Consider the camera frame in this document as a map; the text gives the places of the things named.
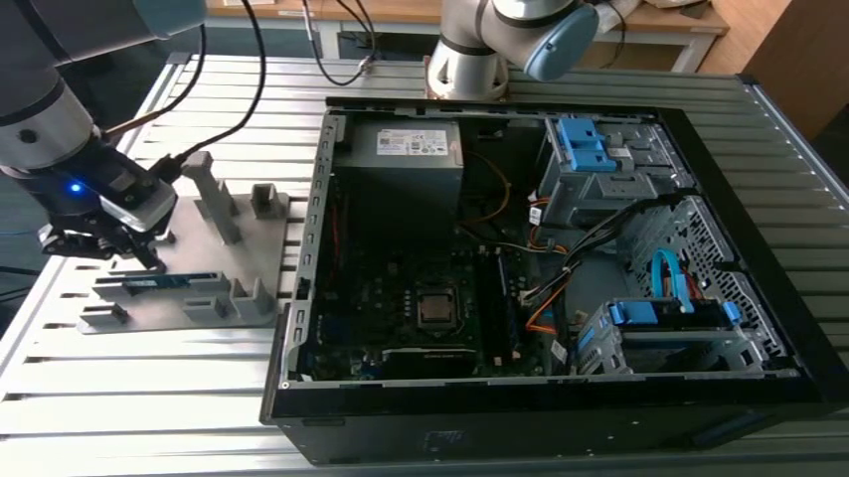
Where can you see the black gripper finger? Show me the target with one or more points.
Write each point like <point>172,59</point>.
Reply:
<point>148,256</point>

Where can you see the green RAM stick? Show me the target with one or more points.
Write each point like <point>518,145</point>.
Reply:
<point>179,282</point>

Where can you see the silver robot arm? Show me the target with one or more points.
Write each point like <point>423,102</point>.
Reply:
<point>40,114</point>

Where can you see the grey parts rack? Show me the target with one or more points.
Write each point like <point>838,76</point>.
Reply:
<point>199,233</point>

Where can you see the green motherboard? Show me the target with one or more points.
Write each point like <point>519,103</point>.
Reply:
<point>371,298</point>

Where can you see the grey power supply unit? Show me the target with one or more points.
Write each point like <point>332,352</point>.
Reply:
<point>398,144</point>

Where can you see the silver CPU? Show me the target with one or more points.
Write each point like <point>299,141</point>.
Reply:
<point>439,307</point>

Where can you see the black graphics card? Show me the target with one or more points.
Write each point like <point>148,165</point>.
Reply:
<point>431,360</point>

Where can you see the black PC case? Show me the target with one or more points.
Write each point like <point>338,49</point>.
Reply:
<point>530,427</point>

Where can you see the blue plastic disk carrier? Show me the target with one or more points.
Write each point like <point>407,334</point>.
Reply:
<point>590,160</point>
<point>577,133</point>

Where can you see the grey metal drive cage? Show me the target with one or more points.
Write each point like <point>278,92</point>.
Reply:
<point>617,191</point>
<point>597,348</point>

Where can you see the hard disk in blue carrier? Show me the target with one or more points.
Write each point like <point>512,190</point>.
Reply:
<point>633,313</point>

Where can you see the wooden desk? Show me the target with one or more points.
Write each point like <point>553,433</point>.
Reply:
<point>663,22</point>

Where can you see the wooden cabinet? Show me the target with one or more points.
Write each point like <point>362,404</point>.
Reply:
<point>795,59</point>

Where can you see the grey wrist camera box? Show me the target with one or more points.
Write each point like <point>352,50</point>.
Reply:
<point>143,206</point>

